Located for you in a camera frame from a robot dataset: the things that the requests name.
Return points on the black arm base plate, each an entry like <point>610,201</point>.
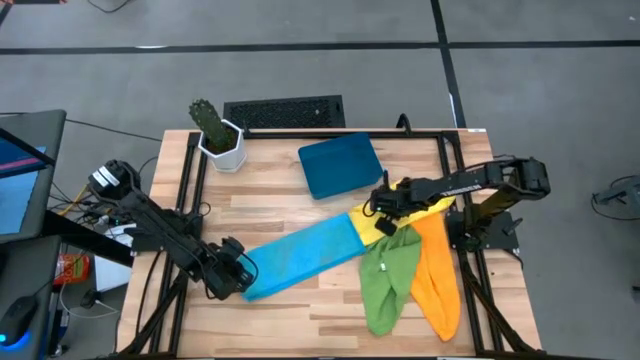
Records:
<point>505,237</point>
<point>145,241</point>

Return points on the teal plastic bin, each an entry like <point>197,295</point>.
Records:
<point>340,165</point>

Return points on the monitor with blue screen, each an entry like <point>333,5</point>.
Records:
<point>20,200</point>

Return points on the grey desk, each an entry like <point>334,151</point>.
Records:
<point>30,270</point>

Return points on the black floor stand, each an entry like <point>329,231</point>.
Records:
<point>622,192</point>

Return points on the orange microfiber towel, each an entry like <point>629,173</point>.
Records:
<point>435,280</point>

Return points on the orange snack bag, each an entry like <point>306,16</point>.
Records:
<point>72,269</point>

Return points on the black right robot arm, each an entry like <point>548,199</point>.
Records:
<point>450,187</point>

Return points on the black computer mouse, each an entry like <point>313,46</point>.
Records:
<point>17,315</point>

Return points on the white hexagonal plant pot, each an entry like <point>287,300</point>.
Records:
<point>230,160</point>

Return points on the black perforated floor grille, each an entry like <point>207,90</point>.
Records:
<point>285,112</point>

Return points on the green cactus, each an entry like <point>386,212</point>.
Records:
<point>210,122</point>

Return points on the white power strip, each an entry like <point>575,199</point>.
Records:
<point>120,232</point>

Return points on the black aluminium table frame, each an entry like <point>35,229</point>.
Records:
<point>280,134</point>

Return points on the white box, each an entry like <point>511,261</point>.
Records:
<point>112,275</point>

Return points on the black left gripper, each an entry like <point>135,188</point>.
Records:
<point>222,272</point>

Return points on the blue microfiber towel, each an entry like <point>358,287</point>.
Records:
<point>300,255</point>

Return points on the yellow microfiber towel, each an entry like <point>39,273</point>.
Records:
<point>362,225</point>

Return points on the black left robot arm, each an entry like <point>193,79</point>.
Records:
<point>160,225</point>

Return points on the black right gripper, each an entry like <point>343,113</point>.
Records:
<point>395,200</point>

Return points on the green microfiber towel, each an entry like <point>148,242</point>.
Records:
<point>385,290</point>

